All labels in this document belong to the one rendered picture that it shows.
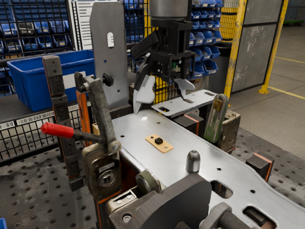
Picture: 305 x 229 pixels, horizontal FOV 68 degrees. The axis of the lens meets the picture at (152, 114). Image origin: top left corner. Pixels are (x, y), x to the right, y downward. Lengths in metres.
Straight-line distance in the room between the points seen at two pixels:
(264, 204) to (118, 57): 0.57
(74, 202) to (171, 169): 0.47
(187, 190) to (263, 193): 0.32
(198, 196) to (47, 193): 0.78
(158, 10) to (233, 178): 0.38
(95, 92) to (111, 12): 0.36
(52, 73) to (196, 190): 0.58
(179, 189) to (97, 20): 0.59
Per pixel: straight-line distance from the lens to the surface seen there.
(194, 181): 0.23
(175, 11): 0.46
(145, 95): 0.48
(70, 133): 0.46
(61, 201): 0.93
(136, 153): 0.58
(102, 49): 0.74
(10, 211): 0.97
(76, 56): 0.99
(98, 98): 0.44
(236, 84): 3.40
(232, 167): 0.57
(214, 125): 0.65
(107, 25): 0.74
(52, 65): 0.72
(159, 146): 0.60
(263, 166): 0.62
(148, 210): 0.21
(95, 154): 0.51
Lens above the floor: 1.35
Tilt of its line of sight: 27 degrees down
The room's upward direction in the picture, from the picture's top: straight up
